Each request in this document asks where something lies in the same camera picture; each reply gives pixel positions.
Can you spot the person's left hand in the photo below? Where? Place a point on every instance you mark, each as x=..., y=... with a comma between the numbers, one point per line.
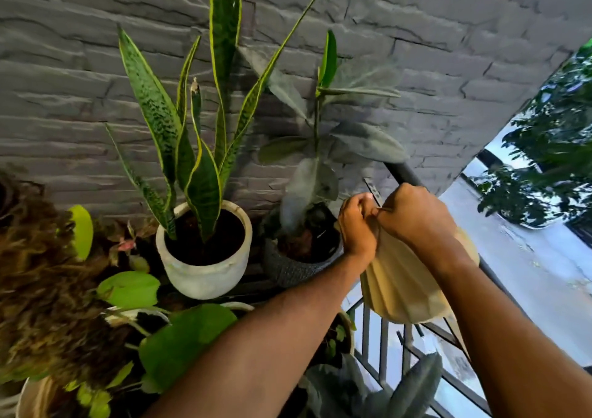
x=357, y=232

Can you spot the person's right hand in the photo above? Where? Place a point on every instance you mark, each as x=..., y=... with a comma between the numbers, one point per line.
x=414, y=219

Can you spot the person's right fingers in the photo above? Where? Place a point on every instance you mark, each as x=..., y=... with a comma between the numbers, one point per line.
x=388, y=205

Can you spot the person's left fingers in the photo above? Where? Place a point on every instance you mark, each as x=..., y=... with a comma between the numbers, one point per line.
x=361, y=202

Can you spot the person's right forearm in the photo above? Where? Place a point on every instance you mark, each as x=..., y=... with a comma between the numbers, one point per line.
x=504, y=334

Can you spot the person's left forearm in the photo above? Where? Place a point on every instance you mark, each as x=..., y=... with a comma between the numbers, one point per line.
x=273, y=343

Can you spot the black metal railing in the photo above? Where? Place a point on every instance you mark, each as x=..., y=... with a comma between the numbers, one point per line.
x=407, y=175

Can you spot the dusty rubber plant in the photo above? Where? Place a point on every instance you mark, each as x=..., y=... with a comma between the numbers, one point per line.
x=319, y=149

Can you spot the dark grey textured pot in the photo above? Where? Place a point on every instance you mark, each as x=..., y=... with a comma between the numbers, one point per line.
x=291, y=265

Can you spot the small pot with green sprouts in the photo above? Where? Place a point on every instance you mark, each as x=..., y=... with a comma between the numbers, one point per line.
x=340, y=337

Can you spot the green tree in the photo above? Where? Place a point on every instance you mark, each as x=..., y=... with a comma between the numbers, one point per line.
x=545, y=145

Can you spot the white ceramic plant pot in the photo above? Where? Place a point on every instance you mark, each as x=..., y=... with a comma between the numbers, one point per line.
x=203, y=269

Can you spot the snake plant with yellow edges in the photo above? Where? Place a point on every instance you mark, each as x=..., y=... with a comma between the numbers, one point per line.
x=199, y=131

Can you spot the grey green leafy plant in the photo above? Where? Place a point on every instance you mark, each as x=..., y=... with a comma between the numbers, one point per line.
x=379, y=394

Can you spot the green pothos plant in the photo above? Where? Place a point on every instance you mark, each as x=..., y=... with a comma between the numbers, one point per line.
x=180, y=339

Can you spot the pink leaved small plant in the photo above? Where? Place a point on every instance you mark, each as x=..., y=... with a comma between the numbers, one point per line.
x=125, y=246

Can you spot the brown dried moss plant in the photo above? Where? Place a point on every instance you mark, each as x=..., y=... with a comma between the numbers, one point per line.
x=41, y=283

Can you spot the cream round plant pot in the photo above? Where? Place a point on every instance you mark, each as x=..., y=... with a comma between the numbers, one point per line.
x=32, y=399

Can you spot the grey metal bracket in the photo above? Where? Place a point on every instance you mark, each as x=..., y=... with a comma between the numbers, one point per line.
x=372, y=190

